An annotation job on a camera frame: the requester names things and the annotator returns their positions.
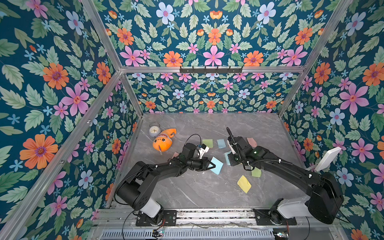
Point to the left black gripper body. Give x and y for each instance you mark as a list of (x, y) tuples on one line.
[(196, 164)]

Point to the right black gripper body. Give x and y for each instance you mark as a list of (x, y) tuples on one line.
[(235, 149)]

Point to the blue memo pad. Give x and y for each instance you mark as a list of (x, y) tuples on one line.
[(218, 166)]

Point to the torn pink sheet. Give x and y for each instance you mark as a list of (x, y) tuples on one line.
[(252, 142)]

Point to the pale white memo pad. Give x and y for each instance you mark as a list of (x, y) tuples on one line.
[(221, 143)]

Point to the torn green sheet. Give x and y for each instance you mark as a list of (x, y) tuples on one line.
[(256, 173)]

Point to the green memo pad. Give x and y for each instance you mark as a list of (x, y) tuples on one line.
[(208, 143)]

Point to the torn yellow sheet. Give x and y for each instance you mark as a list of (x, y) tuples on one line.
[(244, 184)]

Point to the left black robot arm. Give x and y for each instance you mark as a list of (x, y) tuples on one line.
[(138, 185)]

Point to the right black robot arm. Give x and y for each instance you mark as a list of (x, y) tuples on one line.
[(323, 198)]

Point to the orange fish plush toy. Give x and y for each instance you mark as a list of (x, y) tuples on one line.
[(164, 140)]

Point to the small white alarm clock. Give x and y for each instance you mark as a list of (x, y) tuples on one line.
[(154, 129)]

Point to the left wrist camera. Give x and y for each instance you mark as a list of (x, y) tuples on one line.
[(202, 150)]

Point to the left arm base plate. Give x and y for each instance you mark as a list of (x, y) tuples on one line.
[(163, 218)]

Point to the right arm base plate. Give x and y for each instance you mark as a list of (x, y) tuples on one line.
[(266, 218)]

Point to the black hook rail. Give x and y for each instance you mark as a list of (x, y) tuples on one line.
[(210, 70)]

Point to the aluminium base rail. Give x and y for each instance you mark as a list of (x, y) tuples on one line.
[(210, 224)]

